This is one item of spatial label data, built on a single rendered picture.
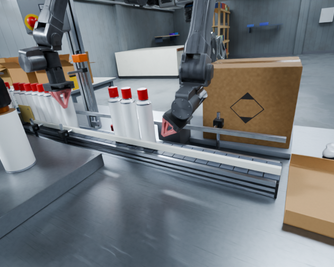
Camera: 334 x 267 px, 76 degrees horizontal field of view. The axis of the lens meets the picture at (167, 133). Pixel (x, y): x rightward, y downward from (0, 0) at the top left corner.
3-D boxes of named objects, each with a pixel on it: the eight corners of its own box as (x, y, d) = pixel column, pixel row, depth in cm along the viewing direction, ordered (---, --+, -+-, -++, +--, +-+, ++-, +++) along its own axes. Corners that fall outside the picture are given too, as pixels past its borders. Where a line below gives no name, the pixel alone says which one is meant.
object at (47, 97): (51, 128, 101) (37, 85, 93) (61, 124, 105) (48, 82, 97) (58, 130, 98) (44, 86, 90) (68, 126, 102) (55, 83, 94)
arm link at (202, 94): (212, 91, 61) (196, 78, 61) (204, 99, 55) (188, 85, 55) (198, 107, 65) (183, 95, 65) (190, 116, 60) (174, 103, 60)
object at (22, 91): (28, 123, 111) (12, 84, 103) (37, 119, 115) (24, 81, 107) (33, 124, 109) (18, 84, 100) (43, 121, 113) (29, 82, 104)
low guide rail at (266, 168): (34, 124, 105) (33, 120, 104) (36, 123, 106) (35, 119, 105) (280, 175, 52) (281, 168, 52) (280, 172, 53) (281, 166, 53)
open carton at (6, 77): (-13, 88, 307) (-26, 61, 292) (16, 81, 345) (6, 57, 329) (7, 88, 291) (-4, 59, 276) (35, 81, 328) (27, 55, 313)
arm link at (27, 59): (61, 33, 71) (42, 29, 74) (27, 33, 62) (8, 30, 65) (66, 69, 77) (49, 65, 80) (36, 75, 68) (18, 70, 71)
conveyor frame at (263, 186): (-16, 123, 134) (-19, 116, 132) (3, 117, 143) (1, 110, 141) (276, 199, 54) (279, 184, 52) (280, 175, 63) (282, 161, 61)
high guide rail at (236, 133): (45, 109, 108) (44, 106, 108) (47, 108, 109) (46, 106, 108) (285, 143, 56) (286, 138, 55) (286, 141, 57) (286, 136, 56)
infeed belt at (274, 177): (-13, 121, 135) (-17, 115, 133) (1, 117, 141) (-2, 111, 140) (277, 192, 55) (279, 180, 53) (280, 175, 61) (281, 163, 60)
